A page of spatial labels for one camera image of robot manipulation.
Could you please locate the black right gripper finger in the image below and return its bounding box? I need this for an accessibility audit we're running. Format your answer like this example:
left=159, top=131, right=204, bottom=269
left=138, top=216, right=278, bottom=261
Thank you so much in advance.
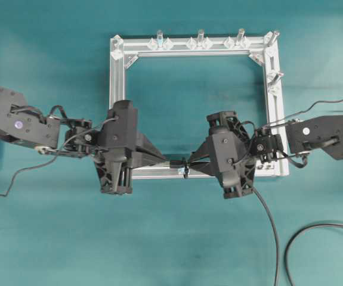
left=189, top=138, right=210, bottom=163
left=188, top=162, right=215, bottom=176

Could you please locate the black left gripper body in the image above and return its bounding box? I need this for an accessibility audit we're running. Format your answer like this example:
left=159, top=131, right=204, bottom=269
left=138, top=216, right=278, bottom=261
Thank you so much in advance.
left=93, top=100, right=139, bottom=196

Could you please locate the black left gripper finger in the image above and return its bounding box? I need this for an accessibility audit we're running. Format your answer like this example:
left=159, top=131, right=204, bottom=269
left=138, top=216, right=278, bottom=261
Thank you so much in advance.
left=135, top=132, right=167, bottom=162
left=131, top=151, right=165, bottom=169

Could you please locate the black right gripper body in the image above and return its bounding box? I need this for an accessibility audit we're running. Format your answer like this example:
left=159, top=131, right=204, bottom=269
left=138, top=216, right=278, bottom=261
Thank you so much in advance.
left=206, top=111, right=255, bottom=199

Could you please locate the thick black wire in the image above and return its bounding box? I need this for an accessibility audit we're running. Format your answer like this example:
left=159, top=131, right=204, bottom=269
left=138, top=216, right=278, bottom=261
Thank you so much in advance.
left=169, top=159, right=343, bottom=286

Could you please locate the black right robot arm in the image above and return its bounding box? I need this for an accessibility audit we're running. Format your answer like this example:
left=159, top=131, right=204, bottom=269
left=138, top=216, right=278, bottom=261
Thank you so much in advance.
left=183, top=111, right=343, bottom=199

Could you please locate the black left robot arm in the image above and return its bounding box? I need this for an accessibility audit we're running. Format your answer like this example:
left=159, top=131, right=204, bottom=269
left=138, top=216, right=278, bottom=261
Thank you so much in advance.
left=0, top=86, right=166, bottom=195

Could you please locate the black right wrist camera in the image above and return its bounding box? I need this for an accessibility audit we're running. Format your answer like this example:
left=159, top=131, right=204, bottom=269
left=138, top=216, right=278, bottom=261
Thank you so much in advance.
left=207, top=126, right=246, bottom=188

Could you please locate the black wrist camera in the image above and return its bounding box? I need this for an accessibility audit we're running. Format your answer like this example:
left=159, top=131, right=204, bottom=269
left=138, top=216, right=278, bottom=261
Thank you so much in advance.
left=207, top=126, right=246, bottom=188
left=97, top=100, right=138, bottom=158

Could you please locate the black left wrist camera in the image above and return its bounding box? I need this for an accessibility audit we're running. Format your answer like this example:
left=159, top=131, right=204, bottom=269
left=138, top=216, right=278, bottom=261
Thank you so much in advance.
left=97, top=100, right=138, bottom=158

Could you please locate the thin black left camera cable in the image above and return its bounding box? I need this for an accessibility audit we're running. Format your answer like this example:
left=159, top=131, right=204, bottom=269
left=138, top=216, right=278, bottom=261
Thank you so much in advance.
left=0, top=117, right=120, bottom=200

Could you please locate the thin black camera cable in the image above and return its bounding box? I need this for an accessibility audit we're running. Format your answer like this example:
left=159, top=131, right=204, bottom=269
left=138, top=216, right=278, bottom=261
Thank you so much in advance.
left=233, top=94, right=343, bottom=166
left=0, top=117, right=120, bottom=200

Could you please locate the right side metal post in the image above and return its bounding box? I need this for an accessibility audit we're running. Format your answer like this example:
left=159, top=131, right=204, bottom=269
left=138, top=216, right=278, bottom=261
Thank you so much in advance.
left=267, top=70, right=284, bottom=88

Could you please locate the aluminium extrusion frame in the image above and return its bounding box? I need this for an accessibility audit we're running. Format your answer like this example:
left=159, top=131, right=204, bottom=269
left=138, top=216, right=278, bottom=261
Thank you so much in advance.
left=108, top=28, right=290, bottom=181

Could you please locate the corner metal post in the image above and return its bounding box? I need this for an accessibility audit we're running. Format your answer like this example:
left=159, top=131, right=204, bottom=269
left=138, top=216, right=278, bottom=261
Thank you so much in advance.
left=110, top=35, right=124, bottom=60

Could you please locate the metal post with blue tape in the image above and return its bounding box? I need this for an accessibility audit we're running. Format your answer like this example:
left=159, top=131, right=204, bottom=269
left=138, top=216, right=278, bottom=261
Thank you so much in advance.
left=156, top=30, right=163, bottom=49

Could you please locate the thin black right camera cable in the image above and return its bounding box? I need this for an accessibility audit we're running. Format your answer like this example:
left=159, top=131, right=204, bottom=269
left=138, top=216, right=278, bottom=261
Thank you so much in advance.
left=233, top=94, right=343, bottom=166

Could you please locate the plain metal post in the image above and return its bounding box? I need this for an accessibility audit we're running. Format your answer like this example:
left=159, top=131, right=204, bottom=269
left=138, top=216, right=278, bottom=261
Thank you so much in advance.
left=197, top=29, right=205, bottom=48

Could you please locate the far right corner post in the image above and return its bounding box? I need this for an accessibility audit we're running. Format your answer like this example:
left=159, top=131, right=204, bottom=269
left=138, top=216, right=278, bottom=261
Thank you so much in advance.
left=264, top=30, right=280, bottom=47

